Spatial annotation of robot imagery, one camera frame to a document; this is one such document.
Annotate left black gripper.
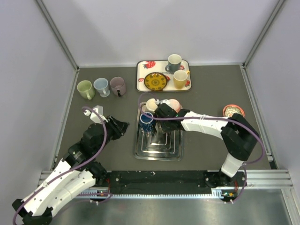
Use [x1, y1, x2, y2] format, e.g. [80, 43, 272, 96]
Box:
[95, 115, 130, 154]

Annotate dark blue mug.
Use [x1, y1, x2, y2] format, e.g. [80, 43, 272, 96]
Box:
[139, 112, 157, 134]

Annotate pink mug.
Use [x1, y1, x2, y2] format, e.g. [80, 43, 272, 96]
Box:
[168, 99, 181, 113]

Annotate cream white mug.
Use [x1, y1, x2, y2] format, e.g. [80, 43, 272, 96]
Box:
[146, 98, 159, 113]

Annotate mauve purple mug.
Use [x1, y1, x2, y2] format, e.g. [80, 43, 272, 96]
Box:
[110, 77, 126, 97]

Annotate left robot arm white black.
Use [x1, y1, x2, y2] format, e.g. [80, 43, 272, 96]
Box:
[12, 116, 129, 225]

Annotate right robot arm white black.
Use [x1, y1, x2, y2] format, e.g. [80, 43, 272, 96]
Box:
[154, 103, 260, 188]

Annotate light blue mug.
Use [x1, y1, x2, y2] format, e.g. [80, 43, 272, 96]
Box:
[93, 78, 110, 98]

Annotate yellow mug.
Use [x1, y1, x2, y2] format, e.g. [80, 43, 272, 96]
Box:
[173, 70, 190, 89]

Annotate light green mug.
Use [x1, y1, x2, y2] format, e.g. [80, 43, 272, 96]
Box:
[77, 80, 95, 100]

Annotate grey green mug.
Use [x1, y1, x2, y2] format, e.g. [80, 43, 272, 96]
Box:
[165, 54, 182, 74]

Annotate silver metal tray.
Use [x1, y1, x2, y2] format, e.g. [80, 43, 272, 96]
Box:
[135, 111, 183, 161]

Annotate yellow patterned plate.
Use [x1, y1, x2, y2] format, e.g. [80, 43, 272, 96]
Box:
[143, 72, 168, 92]

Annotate strawberry pattern white tray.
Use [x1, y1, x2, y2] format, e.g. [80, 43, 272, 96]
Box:
[136, 60, 192, 92]

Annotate pink patterned bowl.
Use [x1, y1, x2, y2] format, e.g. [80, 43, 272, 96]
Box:
[223, 104, 245, 117]

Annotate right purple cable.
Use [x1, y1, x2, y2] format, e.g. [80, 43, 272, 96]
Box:
[138, 92, 266, 203]

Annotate purple cable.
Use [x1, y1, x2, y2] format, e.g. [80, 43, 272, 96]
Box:
[138, 92, 266, 203]
[11, 106, 112, 225]

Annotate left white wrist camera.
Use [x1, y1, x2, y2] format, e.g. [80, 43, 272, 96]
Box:
[83, 105, 108, 124]

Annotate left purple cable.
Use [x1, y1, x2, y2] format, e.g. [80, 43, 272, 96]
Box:
[11, 106, 112, 225]

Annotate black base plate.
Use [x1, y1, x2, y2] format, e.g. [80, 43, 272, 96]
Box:
[95, 171, 236, 195]

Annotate grey slotted cable duct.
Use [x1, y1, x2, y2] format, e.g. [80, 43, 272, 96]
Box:
[76, 189, 236, 200]

